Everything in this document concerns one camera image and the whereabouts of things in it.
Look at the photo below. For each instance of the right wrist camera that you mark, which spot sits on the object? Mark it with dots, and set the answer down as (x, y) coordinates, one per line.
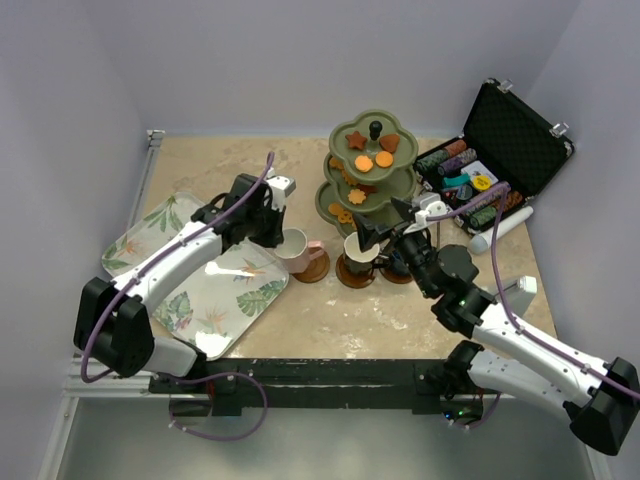
(426, 210)

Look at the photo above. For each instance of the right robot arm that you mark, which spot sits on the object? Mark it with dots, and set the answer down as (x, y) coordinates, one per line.
(502, 352)

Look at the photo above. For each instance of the brown saucer back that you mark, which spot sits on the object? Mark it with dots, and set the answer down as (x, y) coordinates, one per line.
(351, 280)

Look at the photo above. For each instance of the brown patterned cookie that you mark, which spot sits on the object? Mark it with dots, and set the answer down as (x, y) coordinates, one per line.
(348, 179)

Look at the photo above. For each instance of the heart cookie light brown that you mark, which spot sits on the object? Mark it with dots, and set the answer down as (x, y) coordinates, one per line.
(389, 143)

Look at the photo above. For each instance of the white stand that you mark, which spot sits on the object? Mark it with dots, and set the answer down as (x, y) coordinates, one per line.
(520, 293)

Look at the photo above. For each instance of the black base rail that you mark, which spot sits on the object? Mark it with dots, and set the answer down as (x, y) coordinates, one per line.
(421, 386)

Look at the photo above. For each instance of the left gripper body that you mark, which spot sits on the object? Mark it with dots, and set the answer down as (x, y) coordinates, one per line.
(264, 224)

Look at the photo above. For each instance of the dark blue mug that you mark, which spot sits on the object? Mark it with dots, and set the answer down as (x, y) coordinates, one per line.
(397, 266)

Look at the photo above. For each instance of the leaf pattern serving tray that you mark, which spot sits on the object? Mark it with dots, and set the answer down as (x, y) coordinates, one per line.
(218, 303)

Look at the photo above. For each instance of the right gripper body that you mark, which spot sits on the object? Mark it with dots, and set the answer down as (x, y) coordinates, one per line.
(412, 244)

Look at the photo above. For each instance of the aluminium frame rail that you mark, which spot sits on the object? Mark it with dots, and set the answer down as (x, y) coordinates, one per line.
(64, 419)

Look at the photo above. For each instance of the green three-tier stand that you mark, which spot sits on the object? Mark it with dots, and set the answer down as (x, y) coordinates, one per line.
(399, 180)

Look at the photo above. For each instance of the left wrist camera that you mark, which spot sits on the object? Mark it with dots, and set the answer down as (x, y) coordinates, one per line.
(282, 187)

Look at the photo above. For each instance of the dark star cookie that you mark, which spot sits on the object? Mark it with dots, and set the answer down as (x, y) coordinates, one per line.
(356, 140)
(367, 189)

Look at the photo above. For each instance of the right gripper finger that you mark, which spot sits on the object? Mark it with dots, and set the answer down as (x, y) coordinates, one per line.
(405, 209)
(369, 233)

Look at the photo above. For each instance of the dark grey mug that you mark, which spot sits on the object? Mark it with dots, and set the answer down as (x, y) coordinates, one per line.
(360, 261)

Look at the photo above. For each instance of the round orange cookie front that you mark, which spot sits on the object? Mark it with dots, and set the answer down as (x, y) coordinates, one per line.
(384, 159)

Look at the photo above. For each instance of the maple leaf cookie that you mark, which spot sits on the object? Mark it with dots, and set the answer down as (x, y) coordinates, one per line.
(335, 163)

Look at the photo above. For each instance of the orange slice cookie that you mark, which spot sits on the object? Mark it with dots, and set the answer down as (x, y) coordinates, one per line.
(345, 217)

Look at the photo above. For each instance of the orange flower cookie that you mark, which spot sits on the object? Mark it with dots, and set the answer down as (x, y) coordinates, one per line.
(356, 196)

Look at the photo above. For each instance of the pink cup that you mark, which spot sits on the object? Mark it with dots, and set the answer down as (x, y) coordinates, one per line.
(296, 252)

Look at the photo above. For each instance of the round orange cookie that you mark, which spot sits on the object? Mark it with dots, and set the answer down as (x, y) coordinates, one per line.
(384, 159)
(335, 209)
(363, 163)

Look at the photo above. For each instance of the white microphone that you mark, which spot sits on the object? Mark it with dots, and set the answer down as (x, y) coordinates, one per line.
(482, 242)

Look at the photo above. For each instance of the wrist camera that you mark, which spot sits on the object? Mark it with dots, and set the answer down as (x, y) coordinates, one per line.
(426, 210)
(282, 187)

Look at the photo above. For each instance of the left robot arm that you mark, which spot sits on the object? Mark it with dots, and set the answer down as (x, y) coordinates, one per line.
(113, 321)

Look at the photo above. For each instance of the brown saucer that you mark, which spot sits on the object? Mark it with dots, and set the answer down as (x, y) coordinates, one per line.
(317, 269)
(351, 280)
(396, 278)

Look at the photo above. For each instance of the black poker chip case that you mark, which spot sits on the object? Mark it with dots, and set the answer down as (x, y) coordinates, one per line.
(503, 139)

